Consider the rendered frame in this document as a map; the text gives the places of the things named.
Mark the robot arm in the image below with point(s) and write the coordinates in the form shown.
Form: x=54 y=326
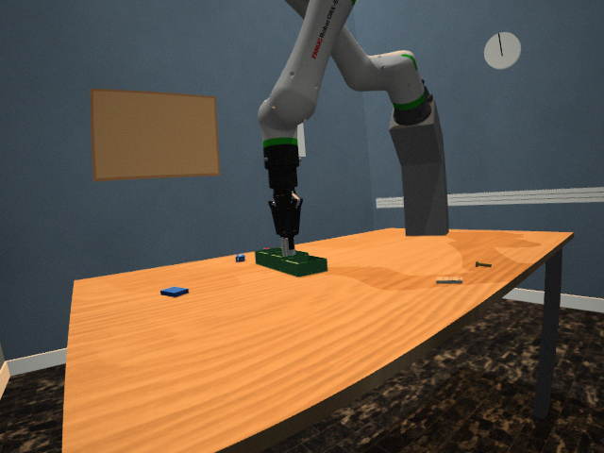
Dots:
x=296 y=92

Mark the green bins with labels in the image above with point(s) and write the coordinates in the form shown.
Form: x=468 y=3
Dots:
x=299 y=265

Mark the beige domino tile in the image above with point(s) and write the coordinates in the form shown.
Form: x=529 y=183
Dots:
x=449 y=280

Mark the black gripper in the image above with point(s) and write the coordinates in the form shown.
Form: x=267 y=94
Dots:
x=283 y=180

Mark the flat blue square block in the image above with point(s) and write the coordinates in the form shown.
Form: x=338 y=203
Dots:
x=174 y=291

